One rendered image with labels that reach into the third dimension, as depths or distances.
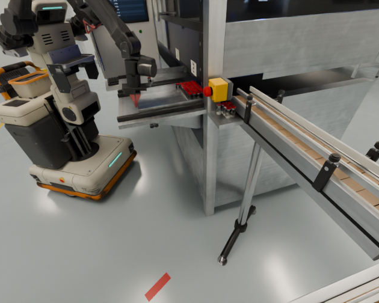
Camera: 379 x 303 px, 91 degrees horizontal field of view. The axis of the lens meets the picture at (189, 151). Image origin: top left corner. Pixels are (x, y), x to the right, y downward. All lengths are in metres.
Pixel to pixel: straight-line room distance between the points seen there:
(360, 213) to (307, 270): 0.98
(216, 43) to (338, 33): 0.57
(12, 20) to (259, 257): 1.73
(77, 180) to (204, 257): 1.07
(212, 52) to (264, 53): 0.24
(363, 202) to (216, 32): 0.66
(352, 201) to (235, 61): 0.61
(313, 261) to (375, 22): 1.29
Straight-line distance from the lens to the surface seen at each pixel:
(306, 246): 1.56
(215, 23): 0.79
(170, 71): 1.47
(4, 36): 1.28
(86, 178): 1.61
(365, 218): 0.54
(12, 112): 1.60
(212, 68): 0.82
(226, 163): 1.13
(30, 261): 1.76
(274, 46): 0.94
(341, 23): 1.15
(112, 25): 0.85
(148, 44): 1.79
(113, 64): 1.78
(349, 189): 0.56
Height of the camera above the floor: 1.28
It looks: 39 degrees down
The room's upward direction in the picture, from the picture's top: 4 degrees counter-clockwise
